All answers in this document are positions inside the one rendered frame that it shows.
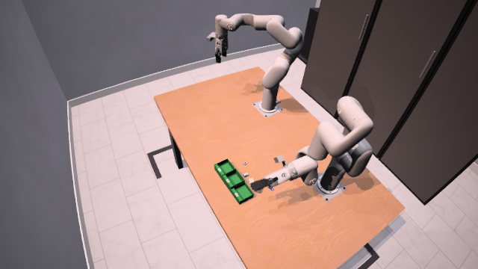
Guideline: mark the green three-compartment bin rack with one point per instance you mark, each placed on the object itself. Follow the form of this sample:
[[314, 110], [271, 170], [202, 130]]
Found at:
[[230, 176]]

